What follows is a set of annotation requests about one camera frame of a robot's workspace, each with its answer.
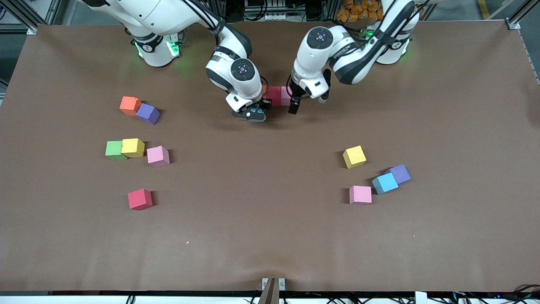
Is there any yellow foam cube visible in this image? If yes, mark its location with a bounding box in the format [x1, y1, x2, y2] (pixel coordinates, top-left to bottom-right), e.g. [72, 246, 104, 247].
[343, 145, 367, 169]
[121, 138, 145, 158]

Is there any metal equipment rack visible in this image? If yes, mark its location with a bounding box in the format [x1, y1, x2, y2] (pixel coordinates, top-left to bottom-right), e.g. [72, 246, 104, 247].
[244, 0, 298, 22]

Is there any pile of orange toy fruit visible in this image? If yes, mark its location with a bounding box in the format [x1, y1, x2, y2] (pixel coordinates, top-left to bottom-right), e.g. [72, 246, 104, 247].
[336, 0, 382, 22]

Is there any purple foam cube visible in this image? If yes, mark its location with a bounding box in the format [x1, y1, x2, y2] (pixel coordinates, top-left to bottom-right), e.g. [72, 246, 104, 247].
[389, 164, 411, 185]
[136, 103, 161, 125]

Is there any brown table mat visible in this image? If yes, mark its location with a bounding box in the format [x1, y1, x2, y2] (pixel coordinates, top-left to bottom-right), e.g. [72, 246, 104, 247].
[0, 20, 540, 293]

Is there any green foam cube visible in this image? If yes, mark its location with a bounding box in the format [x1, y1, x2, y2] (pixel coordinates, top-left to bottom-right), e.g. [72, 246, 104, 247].
[105, 141, 128, 161]

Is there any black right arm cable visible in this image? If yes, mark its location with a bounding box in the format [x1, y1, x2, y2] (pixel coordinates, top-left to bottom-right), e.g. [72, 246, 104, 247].
[181, 0, 270, 95]

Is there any silver metal bracket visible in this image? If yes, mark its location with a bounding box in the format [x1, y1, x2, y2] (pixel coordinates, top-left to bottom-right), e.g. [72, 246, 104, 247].
[262, 277, 286, 291]

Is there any brown wooden post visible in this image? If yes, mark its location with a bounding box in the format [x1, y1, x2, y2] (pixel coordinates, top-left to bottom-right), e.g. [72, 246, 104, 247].
[257, 277, 280, 304]

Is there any aluminium frame profile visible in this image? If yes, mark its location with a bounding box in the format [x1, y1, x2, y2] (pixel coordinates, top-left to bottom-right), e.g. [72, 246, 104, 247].
[504, 0, 540, 31]
[0, 0, 57, 35]

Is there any black cable bundle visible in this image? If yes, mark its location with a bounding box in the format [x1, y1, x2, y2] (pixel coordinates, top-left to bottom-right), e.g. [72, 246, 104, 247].
[416, 284, 540, 304]

